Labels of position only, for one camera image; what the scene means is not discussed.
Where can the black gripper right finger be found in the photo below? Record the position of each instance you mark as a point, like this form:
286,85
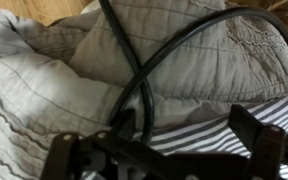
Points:
267,143

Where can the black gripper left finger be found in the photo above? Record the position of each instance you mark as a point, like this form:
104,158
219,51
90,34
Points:
109,155

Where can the striped cloth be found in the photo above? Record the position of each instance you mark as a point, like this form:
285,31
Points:
216,135

